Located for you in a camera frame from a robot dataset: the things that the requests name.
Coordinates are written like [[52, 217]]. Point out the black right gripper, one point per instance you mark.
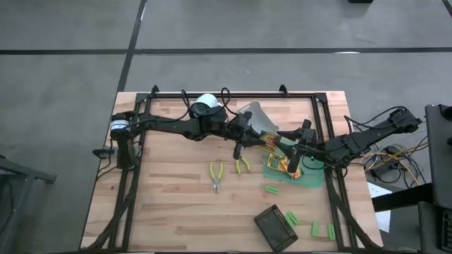
[[312, 146]]

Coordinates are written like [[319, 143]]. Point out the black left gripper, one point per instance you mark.
[[240, 130]]

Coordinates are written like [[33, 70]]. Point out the white plastic bin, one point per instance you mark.
[[261, 120]]

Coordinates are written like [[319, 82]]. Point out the teal translucent plastic bin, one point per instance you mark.
[[310, 176]]

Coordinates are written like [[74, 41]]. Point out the black mesh basket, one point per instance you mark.
[[275, 227]]

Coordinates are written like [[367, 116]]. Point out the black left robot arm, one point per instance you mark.
[[169, 125]]

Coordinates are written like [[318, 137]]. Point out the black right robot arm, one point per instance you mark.
[[360, 141]]

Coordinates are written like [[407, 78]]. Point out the white paper sheet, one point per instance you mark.
[[379, 192]]

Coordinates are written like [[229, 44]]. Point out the black equipment cabinet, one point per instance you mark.
[[439, 158]]

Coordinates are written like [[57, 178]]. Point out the grey metal stand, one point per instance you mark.
[[21, 173]]

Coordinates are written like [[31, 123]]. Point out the black aluminium table frame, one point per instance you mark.
[[229, 95]]

